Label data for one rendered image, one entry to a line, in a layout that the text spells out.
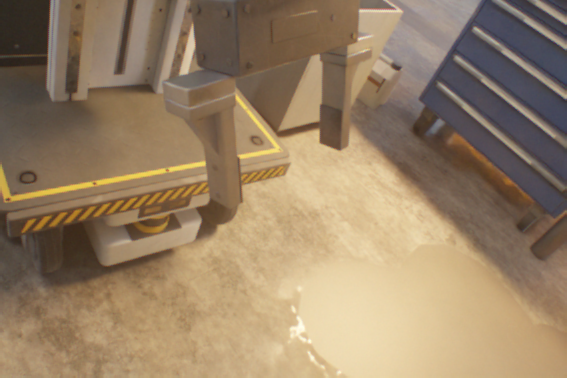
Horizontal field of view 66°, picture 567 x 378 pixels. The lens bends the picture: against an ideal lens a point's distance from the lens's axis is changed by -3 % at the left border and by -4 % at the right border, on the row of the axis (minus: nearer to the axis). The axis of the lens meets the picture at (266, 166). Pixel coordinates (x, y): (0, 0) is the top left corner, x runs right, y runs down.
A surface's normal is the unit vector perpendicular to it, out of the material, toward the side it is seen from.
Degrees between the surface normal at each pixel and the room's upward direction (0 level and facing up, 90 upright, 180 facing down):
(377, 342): 0
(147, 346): 0
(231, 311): 0
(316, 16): 66
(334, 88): 96
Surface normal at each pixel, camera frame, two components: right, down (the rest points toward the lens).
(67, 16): 0.53, 0.68
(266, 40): 0.69, 0.32
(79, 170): 0.33, -0.72
